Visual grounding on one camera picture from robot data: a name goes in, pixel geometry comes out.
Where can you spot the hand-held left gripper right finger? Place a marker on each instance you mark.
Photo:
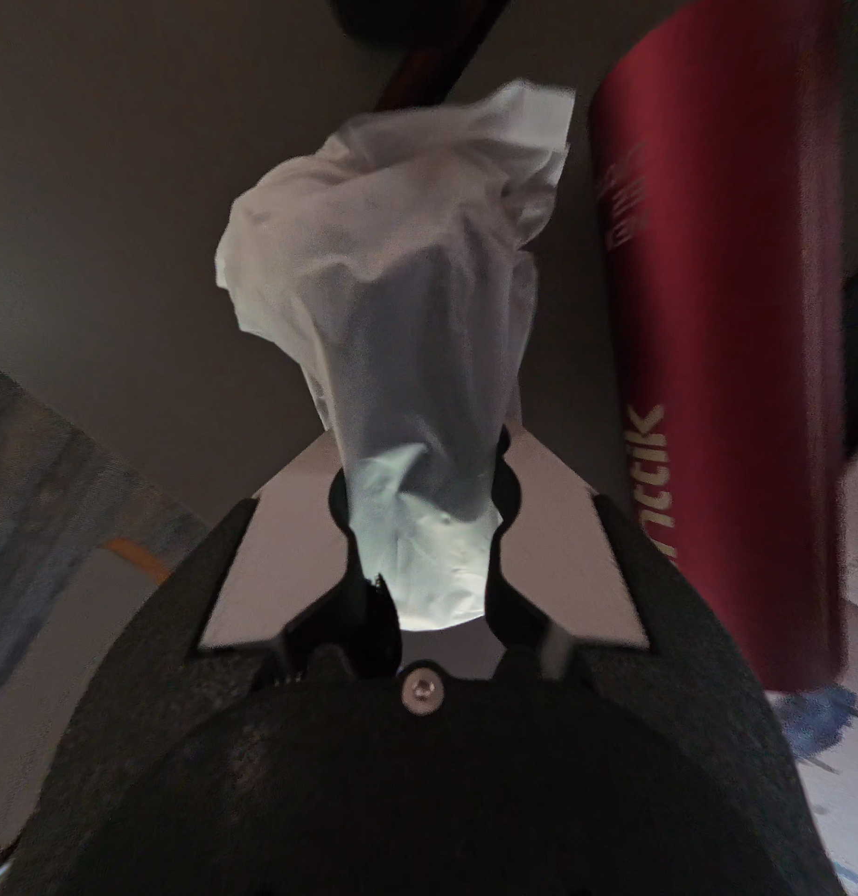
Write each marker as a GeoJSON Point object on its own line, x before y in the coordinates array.
{"type": "Point", "coordinates": [562, 560]}

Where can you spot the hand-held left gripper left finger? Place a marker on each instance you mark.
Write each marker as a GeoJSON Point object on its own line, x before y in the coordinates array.
{"type": "Point", "coordinates": [282, 560]}

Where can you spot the white tissue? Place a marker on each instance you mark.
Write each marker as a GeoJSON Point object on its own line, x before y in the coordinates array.
{"type": "Point", "coordinates": [401, 280]}

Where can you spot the dark grey desk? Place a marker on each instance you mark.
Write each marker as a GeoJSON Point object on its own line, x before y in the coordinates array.
{"type": "Point", "coordinates": [121, 175]}

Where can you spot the red electric screwdriver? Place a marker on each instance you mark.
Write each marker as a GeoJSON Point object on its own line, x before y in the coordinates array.
{"type": "Point", "coordinates": [716, 350]}

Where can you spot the dark red rod black knob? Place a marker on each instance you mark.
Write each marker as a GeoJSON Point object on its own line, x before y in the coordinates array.
{"type": "Point", "coordinates": [429, 63]}

